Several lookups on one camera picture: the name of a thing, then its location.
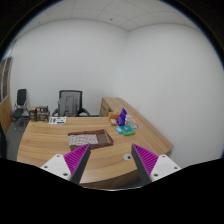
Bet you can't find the white green paper sheet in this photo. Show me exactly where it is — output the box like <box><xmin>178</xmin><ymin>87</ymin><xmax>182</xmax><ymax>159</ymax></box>
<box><xmin>49</xmin><ymin>117</ymin><xmax>66</xmax><ymax>124</ymax></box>

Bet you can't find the brown wooden organiser box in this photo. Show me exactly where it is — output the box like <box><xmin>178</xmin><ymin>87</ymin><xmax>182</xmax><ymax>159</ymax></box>
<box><xmin>28</xmin><ymin>106</ymin><xmax>50</xmax><ymax>122</ymax></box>

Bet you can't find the clear plastic bag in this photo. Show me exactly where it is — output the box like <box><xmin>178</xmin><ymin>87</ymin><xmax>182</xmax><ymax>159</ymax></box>
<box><xmin>125</xmin><ymin>115</ymin><xmax>139</xmax><ymax>129</ymax></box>

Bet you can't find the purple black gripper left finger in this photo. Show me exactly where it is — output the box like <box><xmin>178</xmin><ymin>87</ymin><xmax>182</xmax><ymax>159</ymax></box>
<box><xmin>41</xmin><ymin>144</ymin><xmax>91</xmax><ymax>184</ymax></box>

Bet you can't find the grey mesh office chair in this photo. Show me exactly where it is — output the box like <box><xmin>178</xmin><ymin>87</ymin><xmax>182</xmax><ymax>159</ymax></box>
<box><xmin>52</xmin><ymin>90</ymin><xmax>90</xmax><ymax>117</ymax></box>

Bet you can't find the orange cardboard box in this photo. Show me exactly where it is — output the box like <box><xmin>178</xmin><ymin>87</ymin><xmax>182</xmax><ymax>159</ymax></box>
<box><xmin>108</xmin><ymin>112</ymin><xmax>119</xmax><ymax>120</ymax></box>

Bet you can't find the wooden side cabinet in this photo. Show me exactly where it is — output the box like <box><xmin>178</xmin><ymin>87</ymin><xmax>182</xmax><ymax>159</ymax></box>
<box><xmin>100</xmin><ymin>97</ymin><xmax>127</xmax><ymax>117</ymax></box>

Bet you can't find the blue packet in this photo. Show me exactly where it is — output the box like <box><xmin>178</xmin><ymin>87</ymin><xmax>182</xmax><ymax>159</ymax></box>
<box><xmin>115</xmin><ymin>127</ymin><xmax>122</xmax><ymax>134</ymax></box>

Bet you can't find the black visitor chair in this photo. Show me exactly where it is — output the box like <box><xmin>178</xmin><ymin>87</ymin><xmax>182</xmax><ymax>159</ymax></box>
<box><xmin>11</xmin><ymin>89</ymin><xmax>29</xmax><ymax>131</ymax></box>

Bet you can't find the wooden glass door cabinet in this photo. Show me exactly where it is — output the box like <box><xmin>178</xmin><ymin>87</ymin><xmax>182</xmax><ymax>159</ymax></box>
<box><xmin>0</xmin><ymin>57</ymin><xmax>13</xmax><ymax>132</ymax></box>

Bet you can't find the grey desk cable grommet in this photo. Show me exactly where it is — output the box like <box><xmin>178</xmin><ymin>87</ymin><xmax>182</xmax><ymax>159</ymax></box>
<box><xmin>123</xmin><ymin>154</ymin><xmax>131</xmax><ymax>160</ymax></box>

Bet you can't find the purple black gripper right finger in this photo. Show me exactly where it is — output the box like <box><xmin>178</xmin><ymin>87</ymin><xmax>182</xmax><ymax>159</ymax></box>
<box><xmin>131</xmin><ymin>144</ymin><xmax>180</xmax><ymax>186</ymax></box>

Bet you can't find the green packet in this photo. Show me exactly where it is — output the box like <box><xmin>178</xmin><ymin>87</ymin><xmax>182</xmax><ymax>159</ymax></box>
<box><xmin>121</xmin><ymin>125</ymin><xmax>135</xmax><ymax>136</ymax></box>

